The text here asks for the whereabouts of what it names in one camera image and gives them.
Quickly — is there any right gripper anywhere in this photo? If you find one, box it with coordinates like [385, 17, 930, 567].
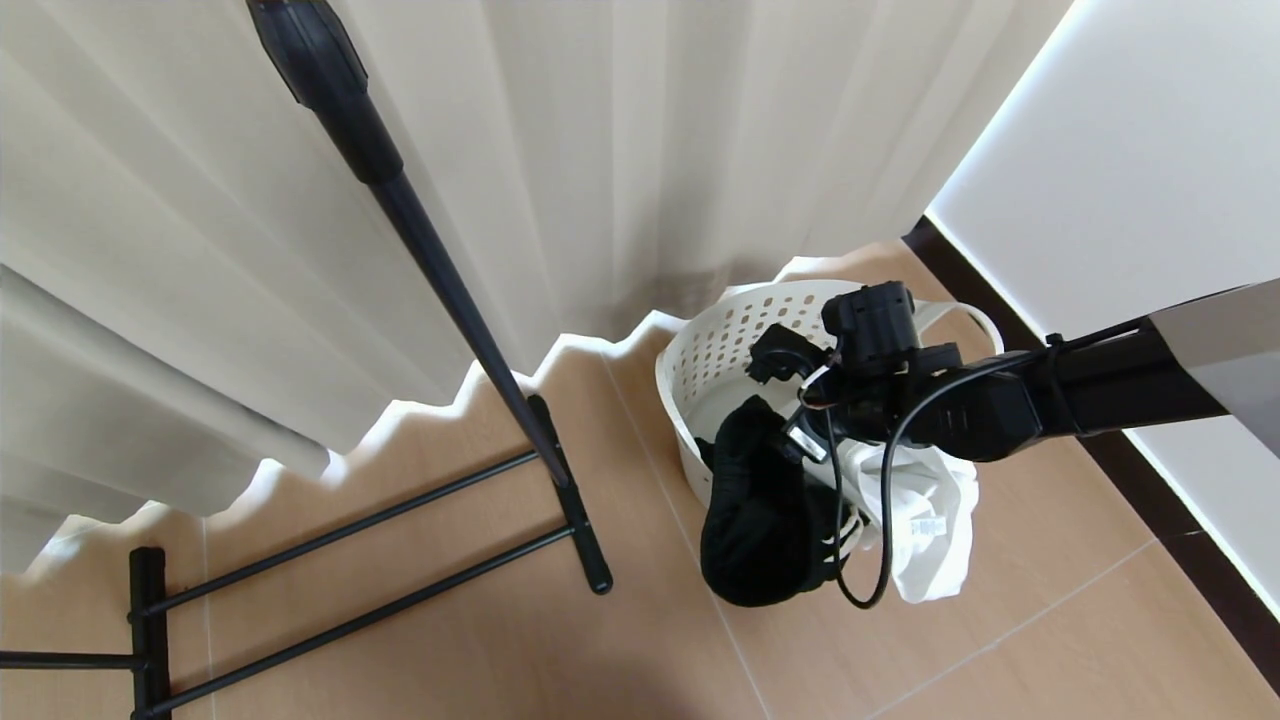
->
[785, 372, 881, 463]

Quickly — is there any black knitted garment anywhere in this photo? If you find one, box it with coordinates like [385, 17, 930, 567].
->
[698, 395, 863, 608]

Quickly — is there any white laundry basket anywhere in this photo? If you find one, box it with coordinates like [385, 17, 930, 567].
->
[655, 278, 1004, 511]

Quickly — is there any black clothes rack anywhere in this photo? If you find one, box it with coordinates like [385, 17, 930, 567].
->
[0, 0, 614, 720]

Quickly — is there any white garment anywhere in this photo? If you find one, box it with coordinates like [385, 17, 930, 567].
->
[835, 440, 981, 604]

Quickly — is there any beige curtain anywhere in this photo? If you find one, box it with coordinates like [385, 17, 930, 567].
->
[0, 0, 1076, 576]

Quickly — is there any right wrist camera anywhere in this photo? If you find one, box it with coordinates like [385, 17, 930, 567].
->
[748, 322, 833, 387]

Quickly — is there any black cable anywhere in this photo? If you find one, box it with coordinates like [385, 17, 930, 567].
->
[826, 345, 1056, 611]

